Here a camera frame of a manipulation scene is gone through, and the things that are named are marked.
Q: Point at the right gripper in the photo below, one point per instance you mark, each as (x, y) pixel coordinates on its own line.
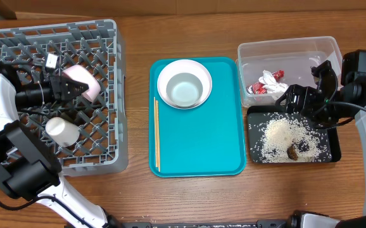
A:
(306, 96)

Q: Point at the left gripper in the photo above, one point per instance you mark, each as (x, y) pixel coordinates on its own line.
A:
(56, 89)

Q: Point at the pink bowl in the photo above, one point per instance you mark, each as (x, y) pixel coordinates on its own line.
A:
(80, 74)

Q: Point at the white rice grains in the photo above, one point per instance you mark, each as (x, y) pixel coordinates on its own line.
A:
(281, 136)

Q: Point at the white paper cup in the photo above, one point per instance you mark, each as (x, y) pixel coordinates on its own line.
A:
(62, 132)

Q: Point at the white tissue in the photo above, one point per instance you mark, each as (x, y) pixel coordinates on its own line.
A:
(270, 82)

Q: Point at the brown food scrap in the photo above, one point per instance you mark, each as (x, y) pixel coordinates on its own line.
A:
(291, 152)

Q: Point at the red snack wrapper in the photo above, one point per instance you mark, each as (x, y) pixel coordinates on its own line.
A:
(256, 88)

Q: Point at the grey bowl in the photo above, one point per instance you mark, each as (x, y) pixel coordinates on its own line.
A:
(184, 90)

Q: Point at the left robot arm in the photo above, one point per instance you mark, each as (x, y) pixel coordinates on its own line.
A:
(29, 172)

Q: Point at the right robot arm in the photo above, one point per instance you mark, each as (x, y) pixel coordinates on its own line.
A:
(336, 100)

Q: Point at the grey dishwasher rack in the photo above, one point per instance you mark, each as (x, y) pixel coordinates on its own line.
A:
(97, 46)

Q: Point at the black plastic tray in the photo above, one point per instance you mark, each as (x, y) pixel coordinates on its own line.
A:
(335, 145)

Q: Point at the clear plastic bin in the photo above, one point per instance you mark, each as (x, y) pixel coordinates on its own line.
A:
(294, 57)

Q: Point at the white round plate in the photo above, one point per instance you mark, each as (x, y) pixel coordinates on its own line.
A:
(185, 66)

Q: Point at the teal plastic tray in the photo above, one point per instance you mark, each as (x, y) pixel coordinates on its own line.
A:
(208, 140)

